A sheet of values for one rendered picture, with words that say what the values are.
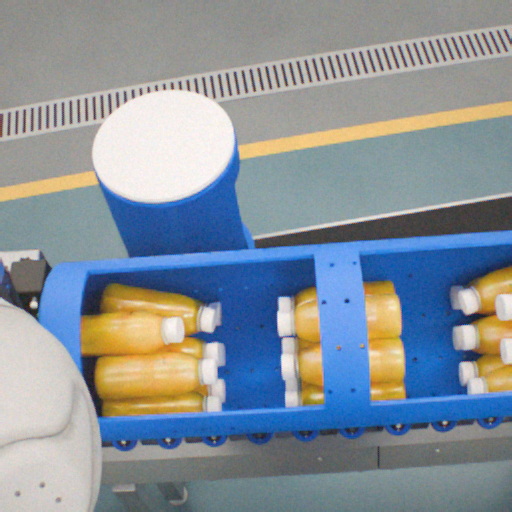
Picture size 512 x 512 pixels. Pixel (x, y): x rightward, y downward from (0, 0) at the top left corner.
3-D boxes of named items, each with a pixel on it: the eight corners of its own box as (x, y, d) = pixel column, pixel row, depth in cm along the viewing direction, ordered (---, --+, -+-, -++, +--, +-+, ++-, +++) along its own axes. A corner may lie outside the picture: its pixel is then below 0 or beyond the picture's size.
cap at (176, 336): (175, 337, 128) (186, 336, 128) (167, 347, 124) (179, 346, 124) (170, 313, 127) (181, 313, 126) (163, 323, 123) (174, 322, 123)
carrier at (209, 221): (231, 407, 223) (289, 328, 234) (177, 230, 149) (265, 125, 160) (150, 356, 233) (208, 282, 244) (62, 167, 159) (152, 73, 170)
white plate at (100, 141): (175, 224, 148) (176, 227, 149) (262, 121, 159) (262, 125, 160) (63, 163, 158) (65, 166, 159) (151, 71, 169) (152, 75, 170)
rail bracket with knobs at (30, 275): (58, 326, 155) (41, 300, 146) (22, 328, 156) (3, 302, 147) (63, 280, 160) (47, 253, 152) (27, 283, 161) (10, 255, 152)
